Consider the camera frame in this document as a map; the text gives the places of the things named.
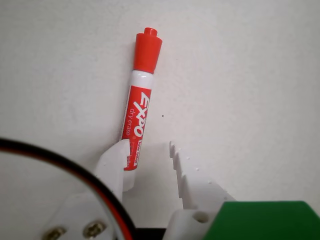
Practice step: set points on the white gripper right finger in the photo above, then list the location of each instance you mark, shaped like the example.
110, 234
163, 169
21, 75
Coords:
197, 185

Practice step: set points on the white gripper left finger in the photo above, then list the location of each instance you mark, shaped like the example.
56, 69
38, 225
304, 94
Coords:
112, 162

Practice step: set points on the red Expo marker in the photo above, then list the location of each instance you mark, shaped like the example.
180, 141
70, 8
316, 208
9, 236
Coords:
140, 107

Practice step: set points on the green gripper camera module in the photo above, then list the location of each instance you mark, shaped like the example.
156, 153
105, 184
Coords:
262, 220

